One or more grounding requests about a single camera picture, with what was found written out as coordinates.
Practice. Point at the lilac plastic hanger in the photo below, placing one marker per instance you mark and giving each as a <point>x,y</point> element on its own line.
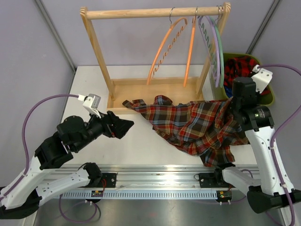
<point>215,51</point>

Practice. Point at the orange hanger of plaid shirt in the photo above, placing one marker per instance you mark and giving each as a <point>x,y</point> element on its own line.
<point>159,57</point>

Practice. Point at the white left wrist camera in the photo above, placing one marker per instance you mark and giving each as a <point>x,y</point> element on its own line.
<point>91,103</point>

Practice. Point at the aluminium mounting rail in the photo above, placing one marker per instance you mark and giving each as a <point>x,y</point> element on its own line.
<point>148,183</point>

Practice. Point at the mint green plastic hanger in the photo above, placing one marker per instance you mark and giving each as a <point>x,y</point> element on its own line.
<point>219,35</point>

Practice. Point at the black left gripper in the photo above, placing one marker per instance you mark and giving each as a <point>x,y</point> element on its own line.
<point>114,126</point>

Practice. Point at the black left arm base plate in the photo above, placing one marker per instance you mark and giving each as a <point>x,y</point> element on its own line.
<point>107,179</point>

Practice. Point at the brown multicolour plaid shirt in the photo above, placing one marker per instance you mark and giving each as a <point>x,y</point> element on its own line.
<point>206,129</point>

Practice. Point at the orange hanger of red shirt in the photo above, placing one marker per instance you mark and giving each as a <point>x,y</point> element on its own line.
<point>190,48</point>

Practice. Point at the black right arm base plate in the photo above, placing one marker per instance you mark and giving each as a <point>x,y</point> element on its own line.
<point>210,180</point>

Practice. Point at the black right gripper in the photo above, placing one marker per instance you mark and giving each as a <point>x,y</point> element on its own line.
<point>257,94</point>

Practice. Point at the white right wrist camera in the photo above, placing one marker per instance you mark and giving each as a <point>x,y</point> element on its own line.
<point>262,77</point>

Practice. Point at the red black checked shirt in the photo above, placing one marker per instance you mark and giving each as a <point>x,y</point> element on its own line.
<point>238,67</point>

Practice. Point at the wooden clothes rack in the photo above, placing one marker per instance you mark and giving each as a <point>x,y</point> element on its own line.
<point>136,88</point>

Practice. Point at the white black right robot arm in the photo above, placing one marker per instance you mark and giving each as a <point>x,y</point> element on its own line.
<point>274,189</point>

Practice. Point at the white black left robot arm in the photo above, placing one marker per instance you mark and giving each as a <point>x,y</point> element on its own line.
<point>72,135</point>

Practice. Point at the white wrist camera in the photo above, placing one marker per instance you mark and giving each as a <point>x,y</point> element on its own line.
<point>91,103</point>
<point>262,77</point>

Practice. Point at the blue checked shirt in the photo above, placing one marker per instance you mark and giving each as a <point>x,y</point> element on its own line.
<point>228,91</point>

